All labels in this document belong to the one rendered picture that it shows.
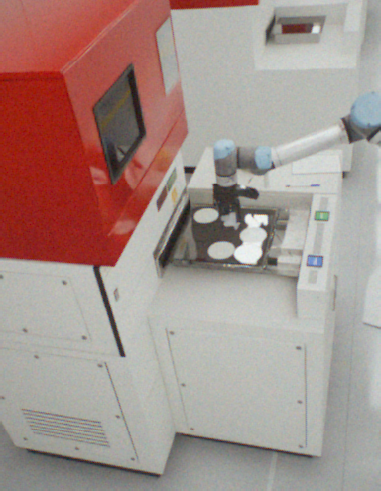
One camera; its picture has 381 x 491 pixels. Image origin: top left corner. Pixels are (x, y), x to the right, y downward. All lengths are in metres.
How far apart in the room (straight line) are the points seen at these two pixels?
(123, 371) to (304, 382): 0.65
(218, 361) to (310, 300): 0.45
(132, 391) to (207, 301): 0.42
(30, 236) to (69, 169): 0.31
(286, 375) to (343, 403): 0.70
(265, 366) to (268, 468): 0.62
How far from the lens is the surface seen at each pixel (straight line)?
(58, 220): 1.64
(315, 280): 1.95
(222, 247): 2.19
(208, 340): 2.09
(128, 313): 1.93
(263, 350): 2.07
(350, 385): 2.87
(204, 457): 2.67
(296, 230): 2.28
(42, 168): 1.55
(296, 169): 2.48
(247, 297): 2.09
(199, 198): 2.45
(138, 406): 2.18
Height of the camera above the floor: 2.27
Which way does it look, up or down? 37 degrees down
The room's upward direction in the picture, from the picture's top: 9 degrees counter-clockwise
